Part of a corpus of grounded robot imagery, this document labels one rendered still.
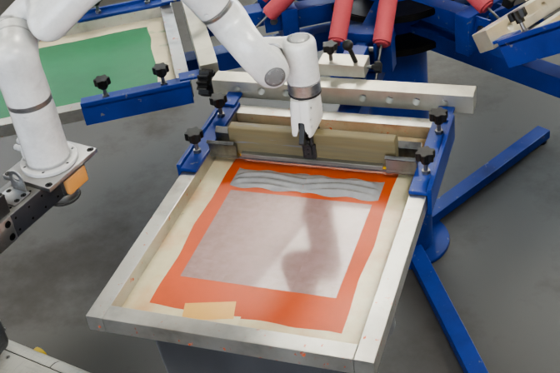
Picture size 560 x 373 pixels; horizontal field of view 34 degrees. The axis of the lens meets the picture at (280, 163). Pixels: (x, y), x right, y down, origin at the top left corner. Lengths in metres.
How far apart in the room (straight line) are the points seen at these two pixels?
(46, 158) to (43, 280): 1.61
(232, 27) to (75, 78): 0.95
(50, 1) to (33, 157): 0.35
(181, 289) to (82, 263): 1.70
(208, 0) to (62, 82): 0.98
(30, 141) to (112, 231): 1.75
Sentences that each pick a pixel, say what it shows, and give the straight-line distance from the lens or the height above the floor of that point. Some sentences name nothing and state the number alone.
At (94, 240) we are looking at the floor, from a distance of 3.66.
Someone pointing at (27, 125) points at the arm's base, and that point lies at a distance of 1.95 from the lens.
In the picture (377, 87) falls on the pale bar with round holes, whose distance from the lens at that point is 2.28.
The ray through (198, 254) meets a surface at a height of 0.96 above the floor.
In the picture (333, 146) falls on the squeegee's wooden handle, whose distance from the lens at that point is 2.09.
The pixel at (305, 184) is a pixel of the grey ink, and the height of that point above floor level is 0.96.
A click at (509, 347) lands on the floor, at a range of 3.02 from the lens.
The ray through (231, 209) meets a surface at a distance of 2.07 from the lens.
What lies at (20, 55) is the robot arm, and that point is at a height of 1.42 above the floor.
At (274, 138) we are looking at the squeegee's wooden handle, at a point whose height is 1.04.
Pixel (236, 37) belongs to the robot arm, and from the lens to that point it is 1.88.
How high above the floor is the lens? 2.22
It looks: 35 degrees down
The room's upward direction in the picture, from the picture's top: 9 degrees counter-clockwise
